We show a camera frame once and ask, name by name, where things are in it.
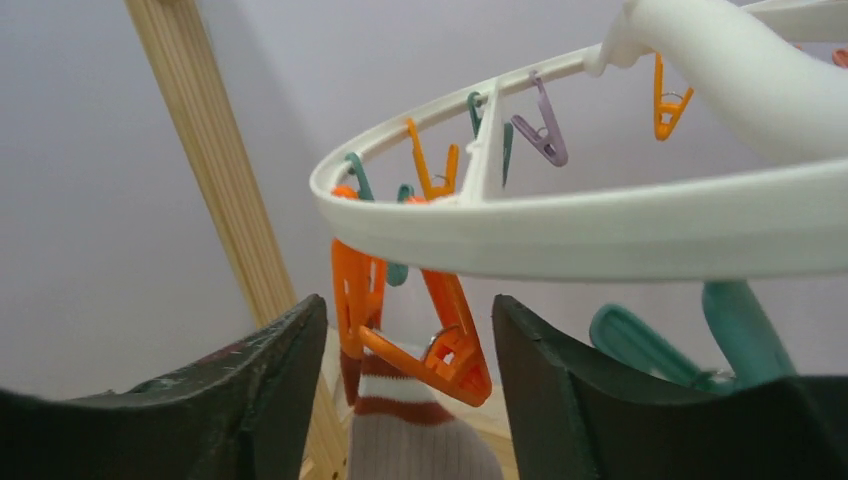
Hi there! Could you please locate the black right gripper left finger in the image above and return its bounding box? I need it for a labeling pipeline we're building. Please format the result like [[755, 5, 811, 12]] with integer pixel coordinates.
[[1, 295, 328, 479]]

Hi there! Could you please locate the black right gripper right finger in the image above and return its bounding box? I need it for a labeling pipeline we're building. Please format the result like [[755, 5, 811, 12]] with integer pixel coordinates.
[[492, 295, 847, 480]]

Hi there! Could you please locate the white round clip hanger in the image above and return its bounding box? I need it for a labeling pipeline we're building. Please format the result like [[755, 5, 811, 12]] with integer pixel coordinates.
[[309, 1, 847, 282]]

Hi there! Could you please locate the orange clothes clip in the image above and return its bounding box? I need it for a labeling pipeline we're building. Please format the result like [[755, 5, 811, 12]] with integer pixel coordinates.
[[359, 270, 493, 407]]

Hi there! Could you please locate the grey ribbed sock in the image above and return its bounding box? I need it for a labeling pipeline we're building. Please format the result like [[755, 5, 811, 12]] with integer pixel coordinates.
[[339, 351, 504, 480]]

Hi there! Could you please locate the teal clothes clip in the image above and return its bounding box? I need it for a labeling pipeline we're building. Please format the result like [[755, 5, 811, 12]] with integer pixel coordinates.
[[589, 280, 798, 395]]

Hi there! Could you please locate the purple clothes clip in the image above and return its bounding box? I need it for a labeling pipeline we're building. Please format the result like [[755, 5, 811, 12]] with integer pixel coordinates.
[[510, 70, 569, 167]]

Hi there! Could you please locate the wooden hanger stand frame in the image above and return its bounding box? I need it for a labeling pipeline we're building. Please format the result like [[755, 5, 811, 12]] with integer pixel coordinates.
[[122, 0, 518, 480]]

